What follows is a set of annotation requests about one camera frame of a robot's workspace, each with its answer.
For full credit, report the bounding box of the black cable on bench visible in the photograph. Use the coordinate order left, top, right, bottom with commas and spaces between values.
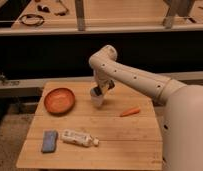
53, 0, 70, 17

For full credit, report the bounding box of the grey metal bracket right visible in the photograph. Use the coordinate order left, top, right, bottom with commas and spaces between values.
162, 0, 193, 30

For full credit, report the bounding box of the orange bowl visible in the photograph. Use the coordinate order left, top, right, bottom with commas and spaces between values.
44, 88, 75, 115

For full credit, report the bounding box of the grey metal post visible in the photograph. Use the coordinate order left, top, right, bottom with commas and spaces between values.
75, 0, 85, 31

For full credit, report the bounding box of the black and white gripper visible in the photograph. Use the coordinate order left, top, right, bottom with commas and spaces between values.
94, 80, 115, 96

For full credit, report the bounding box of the wooden table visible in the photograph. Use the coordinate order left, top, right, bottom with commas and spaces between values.
17, 82, 162, 171

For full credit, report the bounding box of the orange carrot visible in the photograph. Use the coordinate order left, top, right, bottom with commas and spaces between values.
120, 107, 140, 117

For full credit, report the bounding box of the blue eraser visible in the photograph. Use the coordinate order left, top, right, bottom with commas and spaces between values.
41, 130, 58, 153

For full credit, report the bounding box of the white ceramic cup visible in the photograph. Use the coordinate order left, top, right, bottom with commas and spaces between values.
90, 87, 104, 107

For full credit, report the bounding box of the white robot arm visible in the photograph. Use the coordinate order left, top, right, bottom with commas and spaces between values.
89, 45, 203, 171

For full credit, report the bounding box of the black coiled cable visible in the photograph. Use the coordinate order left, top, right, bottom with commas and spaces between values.
18, 13, 46, 27

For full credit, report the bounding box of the white tube bottle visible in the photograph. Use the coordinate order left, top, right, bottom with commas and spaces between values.
61, 129, 99, 147

